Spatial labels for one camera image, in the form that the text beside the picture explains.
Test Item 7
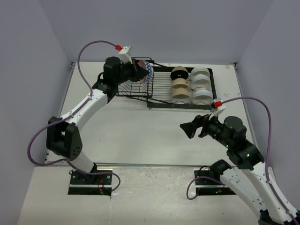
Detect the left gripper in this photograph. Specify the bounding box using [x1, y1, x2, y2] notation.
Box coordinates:
[114, 58, 149, 85]

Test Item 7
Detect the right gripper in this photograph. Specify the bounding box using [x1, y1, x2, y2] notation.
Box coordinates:
[180, 110, 232, 148]

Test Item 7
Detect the blue zigzag red bowl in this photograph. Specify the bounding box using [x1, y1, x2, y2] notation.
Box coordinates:
[138, 60, 154, 84]

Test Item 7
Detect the beige bowl front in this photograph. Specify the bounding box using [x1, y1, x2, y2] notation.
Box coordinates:
[171, 87, 192, 104]

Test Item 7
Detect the beige bowl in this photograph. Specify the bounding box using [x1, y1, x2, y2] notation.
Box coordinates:
[171, 87, 192, 104]
[170, 78, 190, 90]

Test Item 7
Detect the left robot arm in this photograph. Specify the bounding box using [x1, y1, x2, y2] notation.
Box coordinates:
[46, 57, 154, 184]

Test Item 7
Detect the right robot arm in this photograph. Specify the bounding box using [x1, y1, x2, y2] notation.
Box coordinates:
[180, 115, 300, 225]

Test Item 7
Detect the white bowl front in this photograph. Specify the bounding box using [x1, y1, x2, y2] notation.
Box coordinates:
[192, 88, 213, 104]

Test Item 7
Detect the white bowl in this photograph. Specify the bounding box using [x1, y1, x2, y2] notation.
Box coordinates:
[192, 88, 213, 104]
[191, 74, 211, 90]
[190, 67, 210, 77]

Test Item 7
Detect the tan black bowl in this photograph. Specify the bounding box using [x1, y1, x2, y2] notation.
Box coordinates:
[170, 66, 189, 81]

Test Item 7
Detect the white bowl middle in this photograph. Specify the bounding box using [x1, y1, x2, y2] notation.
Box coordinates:
[191, 74, 211, 90]

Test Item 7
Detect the white bowl back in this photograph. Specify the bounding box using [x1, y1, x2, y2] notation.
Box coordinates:
[190, 67, 210, 77]

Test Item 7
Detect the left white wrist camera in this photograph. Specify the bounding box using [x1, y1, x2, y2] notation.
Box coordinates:
[115, 45, 132, 63]

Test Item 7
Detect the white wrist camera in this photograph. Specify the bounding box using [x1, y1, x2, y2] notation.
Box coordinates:
[115, 45, 132, 63]
[209, 100, 226, 120]

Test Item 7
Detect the black wire dish rack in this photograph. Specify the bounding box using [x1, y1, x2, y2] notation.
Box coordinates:
[117, 57, 213, 111]

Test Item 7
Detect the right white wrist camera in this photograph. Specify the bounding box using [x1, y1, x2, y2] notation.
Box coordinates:
[209, 100, 226, 120]

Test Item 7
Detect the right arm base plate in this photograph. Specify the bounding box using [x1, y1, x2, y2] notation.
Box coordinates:
[194, 167, 235, 196]

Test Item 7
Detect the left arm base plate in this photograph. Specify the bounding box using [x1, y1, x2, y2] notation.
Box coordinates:
[68, 170, 112, 196]

